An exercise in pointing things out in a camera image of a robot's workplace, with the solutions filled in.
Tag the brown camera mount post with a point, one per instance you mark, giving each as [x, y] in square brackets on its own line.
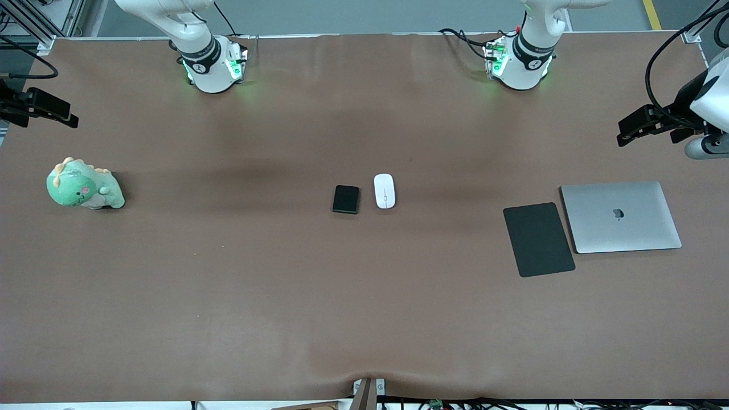
[367, 396]

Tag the green plush dinosaur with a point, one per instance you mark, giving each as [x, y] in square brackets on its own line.
[80, 188]

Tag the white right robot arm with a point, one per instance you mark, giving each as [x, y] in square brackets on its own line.
[205, 62]

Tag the aluminium frame profile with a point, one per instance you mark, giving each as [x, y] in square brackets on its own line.
[34, 20]

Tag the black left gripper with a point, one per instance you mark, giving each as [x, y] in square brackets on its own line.
[681, 108]

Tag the silver laptop with apple logo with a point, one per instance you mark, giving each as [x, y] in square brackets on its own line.
[621, 219]

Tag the white computer mouse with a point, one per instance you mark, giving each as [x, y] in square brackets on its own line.
[384, 191]

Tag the metal corner bracket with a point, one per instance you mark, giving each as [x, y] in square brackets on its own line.
[692, 37]

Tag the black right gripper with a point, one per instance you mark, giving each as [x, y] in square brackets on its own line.
[11, 105]

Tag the green terminal connector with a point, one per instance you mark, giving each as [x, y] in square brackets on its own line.
[435, 404]

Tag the black mouse pad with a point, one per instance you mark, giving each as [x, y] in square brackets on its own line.
[538, 239]

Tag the brown table cover mat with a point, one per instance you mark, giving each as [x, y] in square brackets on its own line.
[285, 296]

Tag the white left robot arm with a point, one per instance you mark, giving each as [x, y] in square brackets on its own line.
[527, 60]

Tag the black phone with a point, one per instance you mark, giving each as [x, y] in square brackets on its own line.
[346, 199]

